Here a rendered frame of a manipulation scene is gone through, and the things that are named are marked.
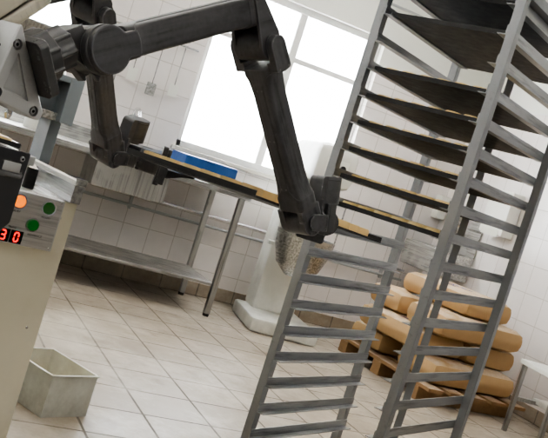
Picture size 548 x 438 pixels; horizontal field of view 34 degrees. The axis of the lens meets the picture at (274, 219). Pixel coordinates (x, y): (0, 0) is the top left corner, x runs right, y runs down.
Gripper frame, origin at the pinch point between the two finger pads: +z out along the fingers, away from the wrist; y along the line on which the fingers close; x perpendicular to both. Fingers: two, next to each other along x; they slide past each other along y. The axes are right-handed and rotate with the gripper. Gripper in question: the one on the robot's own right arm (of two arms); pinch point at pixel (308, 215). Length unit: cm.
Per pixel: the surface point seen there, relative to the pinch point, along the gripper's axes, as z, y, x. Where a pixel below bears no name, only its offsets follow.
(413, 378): 58, -38, -60
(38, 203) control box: 33, -19, 62
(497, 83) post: 44, 53, -50
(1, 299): 36, -46, 64
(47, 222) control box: 35, -23, 58
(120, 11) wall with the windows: 435, 91, 82
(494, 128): 56, 43, -58
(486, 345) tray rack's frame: 90, -25, -94
